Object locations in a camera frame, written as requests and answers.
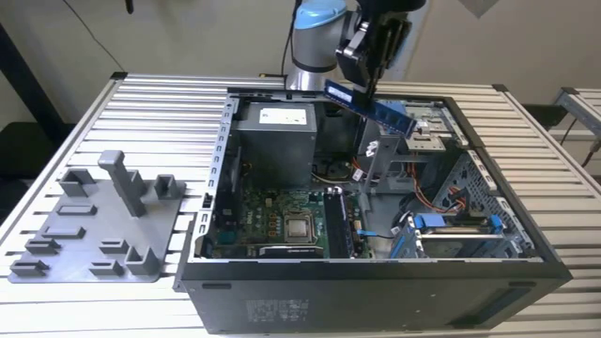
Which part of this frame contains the blue disk carrier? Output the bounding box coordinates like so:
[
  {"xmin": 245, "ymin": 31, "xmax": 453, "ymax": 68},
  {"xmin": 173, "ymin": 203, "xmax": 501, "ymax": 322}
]
[{"xmin": 377, "ymin": 100, "xmax": 415, "ymax": 137}]

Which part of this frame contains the blue plug with black wire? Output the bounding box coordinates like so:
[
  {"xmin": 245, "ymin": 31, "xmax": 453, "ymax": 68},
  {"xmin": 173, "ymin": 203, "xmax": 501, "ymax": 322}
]
[{"xmin": 357, "ymin": 229, "xmax": 399, "ymax": 241}]

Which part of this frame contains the black stand post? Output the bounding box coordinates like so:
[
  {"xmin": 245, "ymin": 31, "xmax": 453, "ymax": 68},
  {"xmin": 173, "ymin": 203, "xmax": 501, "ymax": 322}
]
[{"xmin": 0, "ymin": 23, "xmax": 67, "ymax": 126}]

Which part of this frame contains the black graphics card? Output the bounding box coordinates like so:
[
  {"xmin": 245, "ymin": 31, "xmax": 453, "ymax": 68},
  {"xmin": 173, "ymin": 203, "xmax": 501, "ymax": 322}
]
[{"xmin": 256, "ymin": 245, "xmax": 327, "ymax": 261}]

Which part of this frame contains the orange wire bundle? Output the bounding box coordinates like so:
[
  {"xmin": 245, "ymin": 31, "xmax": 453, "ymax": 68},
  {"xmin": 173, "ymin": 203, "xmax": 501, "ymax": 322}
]
[{"xmin": 407, "ymin": 161, "xmax": 469, "ymax": 214}]

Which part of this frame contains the round black speaker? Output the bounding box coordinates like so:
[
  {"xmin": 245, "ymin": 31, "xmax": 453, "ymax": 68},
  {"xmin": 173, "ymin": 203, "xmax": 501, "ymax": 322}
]
[{"xmin": 319, "ymin": 160, "xmax": 352, "ymax": 181}]

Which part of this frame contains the grey parts rack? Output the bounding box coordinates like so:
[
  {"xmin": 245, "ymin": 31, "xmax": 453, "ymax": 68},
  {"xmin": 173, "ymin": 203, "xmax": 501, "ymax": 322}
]
[{"xmin": 7, "ymin": 149, "xmax": 189, "ymax": 284}]

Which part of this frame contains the metal slat side table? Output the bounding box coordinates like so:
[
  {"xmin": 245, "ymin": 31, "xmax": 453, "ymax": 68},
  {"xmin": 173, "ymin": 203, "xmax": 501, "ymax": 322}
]
[{"xmin": 546, "ymin": 87, "xmax": 601, "ymax": 142}]

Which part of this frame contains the black open PC case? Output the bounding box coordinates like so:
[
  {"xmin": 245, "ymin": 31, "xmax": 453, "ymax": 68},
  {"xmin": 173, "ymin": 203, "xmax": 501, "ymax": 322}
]
[{"xmin": 171, "ymin": 86, "xmax": 574, "ymax": 335}]

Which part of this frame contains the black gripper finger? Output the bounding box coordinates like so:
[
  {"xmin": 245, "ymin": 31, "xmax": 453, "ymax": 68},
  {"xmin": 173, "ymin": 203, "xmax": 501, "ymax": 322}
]
[
  {"xmin": 380, "ymin": 19, "xmax": 415, "ymax": 70},
  {"xmin": 336, "ymin": 19, "xmax": 384, "ymax": 106}
]

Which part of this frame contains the CPU socket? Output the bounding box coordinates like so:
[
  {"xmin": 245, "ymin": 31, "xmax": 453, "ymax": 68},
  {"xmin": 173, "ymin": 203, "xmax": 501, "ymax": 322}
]
[{"xmin": 280, "ymin": 208, "xmax": 317, "ymax": 246}]

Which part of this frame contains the thin black cable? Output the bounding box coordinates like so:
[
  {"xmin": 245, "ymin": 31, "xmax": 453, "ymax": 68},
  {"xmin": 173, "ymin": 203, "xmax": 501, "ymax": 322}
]
[{"xmin": 280, "ymin": 0, "xmax": 303, "ymax": 75}]

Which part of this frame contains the hard disk in blue carrier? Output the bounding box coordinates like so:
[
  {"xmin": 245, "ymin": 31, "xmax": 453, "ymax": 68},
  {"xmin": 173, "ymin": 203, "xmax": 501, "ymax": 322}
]
[{"xmin": 391, "ymin": 212, "xmax": 512, "ymax": 261}]

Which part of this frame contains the grey power supply unit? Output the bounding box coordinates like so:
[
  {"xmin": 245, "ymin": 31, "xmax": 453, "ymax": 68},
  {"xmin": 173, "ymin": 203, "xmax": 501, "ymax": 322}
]
[{"xmin": 231, "ymin": 101, "xmax": 320, "ymax": 189}]

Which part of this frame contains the blue RAM stick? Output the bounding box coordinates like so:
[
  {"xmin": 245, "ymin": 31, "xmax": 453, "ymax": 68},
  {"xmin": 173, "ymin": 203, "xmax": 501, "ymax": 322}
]
[{"xmin": 323, "ymin": 79, "xmax": 419, "ymax": 137}]

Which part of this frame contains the silver CPU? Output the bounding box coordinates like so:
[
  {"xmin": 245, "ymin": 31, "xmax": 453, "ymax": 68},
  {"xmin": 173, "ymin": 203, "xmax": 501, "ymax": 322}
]
[{"xmin": 287, "ymin": 218, "xmax": 313, "ymax": 241}]

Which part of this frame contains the grey metal disk bay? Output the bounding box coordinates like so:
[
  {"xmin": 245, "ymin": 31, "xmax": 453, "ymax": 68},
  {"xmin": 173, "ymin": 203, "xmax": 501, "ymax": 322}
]
[{"xmin": 355, "ymin": 99, "xmax": 472, "ymax": 195}]

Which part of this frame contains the green motherboard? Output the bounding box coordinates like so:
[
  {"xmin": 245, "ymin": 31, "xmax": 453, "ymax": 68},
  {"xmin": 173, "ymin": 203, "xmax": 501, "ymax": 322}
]
[{"xmin": 205, "ymin": 186, "xmax": 377, "ymax": 261}]

